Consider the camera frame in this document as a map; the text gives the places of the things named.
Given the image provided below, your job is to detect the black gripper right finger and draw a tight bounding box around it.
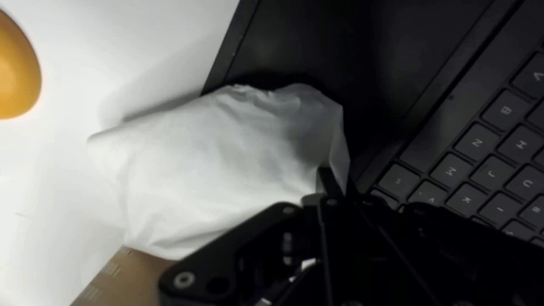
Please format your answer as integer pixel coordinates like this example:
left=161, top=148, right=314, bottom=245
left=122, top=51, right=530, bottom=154
left=316, top=165, right=544, bottom=306

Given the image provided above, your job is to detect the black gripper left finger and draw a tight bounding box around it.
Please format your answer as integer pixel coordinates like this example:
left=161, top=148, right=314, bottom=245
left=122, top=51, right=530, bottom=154
left=156, top=194, right=328, bottom=306

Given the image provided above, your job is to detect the white napkin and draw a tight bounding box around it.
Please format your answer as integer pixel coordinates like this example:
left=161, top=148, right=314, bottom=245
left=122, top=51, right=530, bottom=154
left=86, top=81, right=352, bottom=263

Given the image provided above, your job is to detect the wooden shape sorter cube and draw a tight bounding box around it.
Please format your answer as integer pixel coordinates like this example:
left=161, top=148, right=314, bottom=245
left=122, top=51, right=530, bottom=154
left=69, top=245, right=171, bottom=306

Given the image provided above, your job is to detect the black laptop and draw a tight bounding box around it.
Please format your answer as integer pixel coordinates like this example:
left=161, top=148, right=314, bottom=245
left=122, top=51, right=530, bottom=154
left=200, top=0, right=544, bottom=251

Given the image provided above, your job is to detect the orange dome block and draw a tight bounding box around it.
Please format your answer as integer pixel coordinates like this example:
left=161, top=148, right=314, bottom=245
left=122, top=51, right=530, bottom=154
left=0, top=10, right=44, bottom=122

